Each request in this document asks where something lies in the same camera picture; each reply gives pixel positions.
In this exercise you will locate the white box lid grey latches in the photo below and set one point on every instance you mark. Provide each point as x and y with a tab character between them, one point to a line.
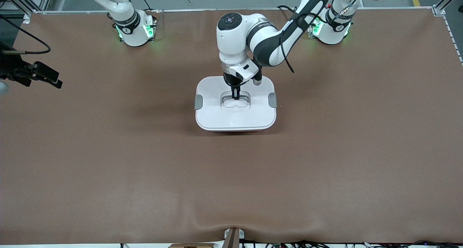
235	114

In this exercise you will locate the translucent plastic box body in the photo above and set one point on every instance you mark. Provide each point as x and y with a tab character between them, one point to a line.
235	130

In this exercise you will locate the aluminium table edge rail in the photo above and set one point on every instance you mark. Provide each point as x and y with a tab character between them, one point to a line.
199	9

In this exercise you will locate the brown table mat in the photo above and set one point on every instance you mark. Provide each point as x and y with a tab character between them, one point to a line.
231	186

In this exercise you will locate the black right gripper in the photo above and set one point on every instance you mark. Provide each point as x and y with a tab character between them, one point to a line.
11	67

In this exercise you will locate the aluminium frame post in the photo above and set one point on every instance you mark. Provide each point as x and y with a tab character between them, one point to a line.
21	0
439	9

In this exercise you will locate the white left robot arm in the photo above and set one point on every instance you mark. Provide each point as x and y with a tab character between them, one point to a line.
275	41

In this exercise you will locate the metal table clamp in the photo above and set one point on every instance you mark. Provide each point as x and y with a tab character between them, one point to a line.
233	237

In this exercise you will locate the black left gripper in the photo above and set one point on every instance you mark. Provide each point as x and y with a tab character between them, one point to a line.
230	80

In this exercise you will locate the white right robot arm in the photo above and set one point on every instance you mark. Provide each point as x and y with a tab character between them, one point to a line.
124	9

